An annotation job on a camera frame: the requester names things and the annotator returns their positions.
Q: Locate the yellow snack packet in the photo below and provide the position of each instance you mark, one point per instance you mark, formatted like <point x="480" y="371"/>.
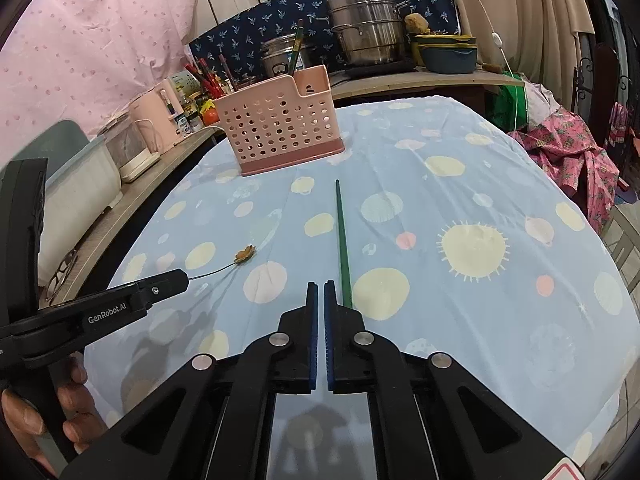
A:
<point x="205" y="106"/>

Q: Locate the steel rice cooker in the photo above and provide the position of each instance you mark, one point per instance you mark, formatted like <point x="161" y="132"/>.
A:
<point x="277" y="60"/>

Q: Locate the steel steamer pot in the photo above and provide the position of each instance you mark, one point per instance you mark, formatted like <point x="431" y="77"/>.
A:
<point x="367" y="30"/>

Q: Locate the navy floral cloth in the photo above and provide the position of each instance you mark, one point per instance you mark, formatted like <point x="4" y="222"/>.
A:
<point x="260" y="15"/>

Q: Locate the green plastic bag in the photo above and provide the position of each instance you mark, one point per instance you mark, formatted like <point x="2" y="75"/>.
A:
<point x="512" y="105"/>

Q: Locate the gold flower spoon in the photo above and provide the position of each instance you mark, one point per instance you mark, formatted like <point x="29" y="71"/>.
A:
<point x="245" y="255"/>

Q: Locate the white appliance with clear window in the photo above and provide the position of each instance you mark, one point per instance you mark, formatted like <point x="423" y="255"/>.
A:
<point x="130" y="150"/>

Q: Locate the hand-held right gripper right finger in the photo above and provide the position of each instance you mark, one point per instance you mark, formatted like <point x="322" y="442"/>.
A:
<point x="330" y="335"/>

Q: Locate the dark red chopstick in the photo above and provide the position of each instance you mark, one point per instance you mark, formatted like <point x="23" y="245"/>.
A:
<point x="216" y="86"/>

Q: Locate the wooden stool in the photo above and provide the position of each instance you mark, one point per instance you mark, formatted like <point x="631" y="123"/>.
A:
<point x="625" y="245"/>

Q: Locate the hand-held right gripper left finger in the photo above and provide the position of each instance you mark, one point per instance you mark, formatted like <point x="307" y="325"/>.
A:
<point x="312" y="335"/>

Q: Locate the small glass jar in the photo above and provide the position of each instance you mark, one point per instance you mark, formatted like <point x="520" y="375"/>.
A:
<point x="183" y="124"/>

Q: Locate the pink dotted cloth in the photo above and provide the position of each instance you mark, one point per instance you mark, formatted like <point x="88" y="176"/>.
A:
<point x="90" y="45"/>

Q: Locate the pink perforated utensil holder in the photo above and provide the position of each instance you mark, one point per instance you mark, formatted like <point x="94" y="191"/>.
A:
<point x="280" y="130"/>

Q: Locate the white plastic storage box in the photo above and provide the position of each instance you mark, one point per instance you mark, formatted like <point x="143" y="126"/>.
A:
<point x="70" y="195"/>

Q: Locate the pink tall appliance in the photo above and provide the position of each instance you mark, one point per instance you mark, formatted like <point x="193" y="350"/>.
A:
<point x="167" y="105"/>

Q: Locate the yellow sponge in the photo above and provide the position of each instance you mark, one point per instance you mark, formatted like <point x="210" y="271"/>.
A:
<point x="416" y="22"/>

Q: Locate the blue casserole dish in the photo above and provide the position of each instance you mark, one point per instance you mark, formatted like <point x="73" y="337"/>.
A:
<point x="447" y="60"/>

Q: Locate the blue dish with yellow rim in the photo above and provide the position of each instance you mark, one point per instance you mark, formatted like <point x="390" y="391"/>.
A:
<point x="445" y="39"/>

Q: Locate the pink pineapple print cloth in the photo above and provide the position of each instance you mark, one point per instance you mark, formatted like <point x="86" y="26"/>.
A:
<point x="570" y="160"/>

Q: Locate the black induction cooker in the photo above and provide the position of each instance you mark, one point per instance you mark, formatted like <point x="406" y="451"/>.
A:
<point x="380" y="69"/>

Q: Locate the blue planet print tablecloth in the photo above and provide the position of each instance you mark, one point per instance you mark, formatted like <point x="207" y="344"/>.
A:
<point x="425" y="310"/>

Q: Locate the pink electric kettle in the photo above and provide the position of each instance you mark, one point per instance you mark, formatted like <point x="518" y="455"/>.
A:
<point x="145" y="120"/>

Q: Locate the green chopstick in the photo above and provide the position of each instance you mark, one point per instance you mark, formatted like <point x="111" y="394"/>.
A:
<point x="342" y="240"/>
<point x="298" y="40"/>

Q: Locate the person's left hand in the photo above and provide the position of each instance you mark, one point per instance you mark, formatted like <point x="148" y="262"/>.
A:
<point x="80" y="410"/>

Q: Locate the hanging clothes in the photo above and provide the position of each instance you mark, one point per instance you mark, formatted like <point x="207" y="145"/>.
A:
<point x="620" y="50"/>

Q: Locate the wooden counter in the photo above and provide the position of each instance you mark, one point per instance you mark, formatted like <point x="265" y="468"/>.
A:
<point x="130" y="200"/>
<point x="440" y="80"/>

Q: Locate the beige curtain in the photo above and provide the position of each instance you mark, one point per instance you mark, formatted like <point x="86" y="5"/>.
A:
<point x="530" y="20"/>

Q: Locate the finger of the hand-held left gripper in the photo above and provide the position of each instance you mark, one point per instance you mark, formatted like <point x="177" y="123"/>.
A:
<point x="165" y="282"/>

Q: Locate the eyeglasses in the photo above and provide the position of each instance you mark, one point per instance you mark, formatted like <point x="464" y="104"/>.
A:
<point x="62" y="275"/>

